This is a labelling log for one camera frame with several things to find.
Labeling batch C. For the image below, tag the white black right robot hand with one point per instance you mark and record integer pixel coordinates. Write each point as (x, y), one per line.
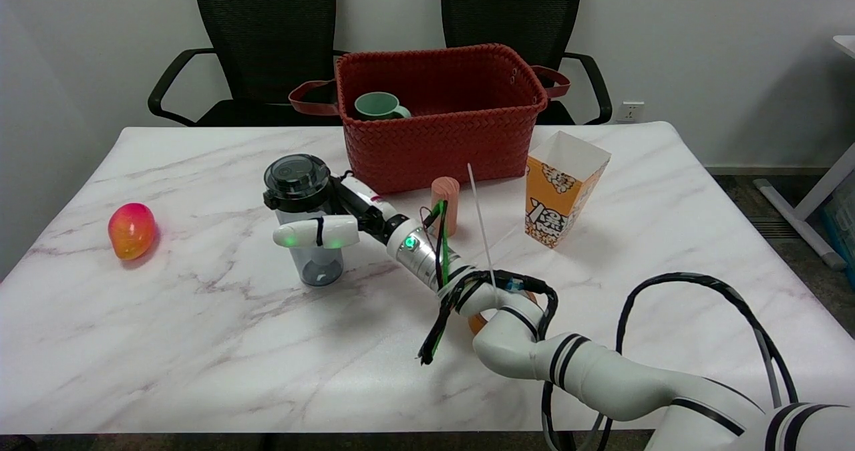
(364, 207)

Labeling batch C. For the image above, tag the black lidded grey water bottle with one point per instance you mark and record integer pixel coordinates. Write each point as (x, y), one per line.
(297, 184)

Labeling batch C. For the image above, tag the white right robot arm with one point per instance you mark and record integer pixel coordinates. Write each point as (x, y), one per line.
(601, 374)

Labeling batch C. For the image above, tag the pink wooden cylinder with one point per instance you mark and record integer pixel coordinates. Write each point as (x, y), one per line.
(449, 197)

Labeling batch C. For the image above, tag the red woven basket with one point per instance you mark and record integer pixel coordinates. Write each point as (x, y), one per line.
(441, 140)

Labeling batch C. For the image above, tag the green mug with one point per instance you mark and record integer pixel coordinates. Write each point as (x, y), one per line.
(376, 105)

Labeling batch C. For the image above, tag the white zip ties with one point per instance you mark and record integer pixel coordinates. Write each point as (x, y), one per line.
(479, 217)

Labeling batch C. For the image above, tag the orange tape roll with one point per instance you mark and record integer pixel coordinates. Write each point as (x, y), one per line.
(475, 323)

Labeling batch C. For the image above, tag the orange popcorn box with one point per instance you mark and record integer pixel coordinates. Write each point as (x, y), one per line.
(551, 200)

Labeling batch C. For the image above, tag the black mesh office chair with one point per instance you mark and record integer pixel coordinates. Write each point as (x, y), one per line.
(514, 10)
(267, 37)

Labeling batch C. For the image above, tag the red yellow toy mango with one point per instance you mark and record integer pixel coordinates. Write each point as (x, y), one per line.
(131, 230)

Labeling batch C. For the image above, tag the white side desk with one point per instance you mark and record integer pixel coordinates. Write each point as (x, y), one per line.
(818, 194)

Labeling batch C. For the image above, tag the white wall socket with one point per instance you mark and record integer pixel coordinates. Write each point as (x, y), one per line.
(630, 111)

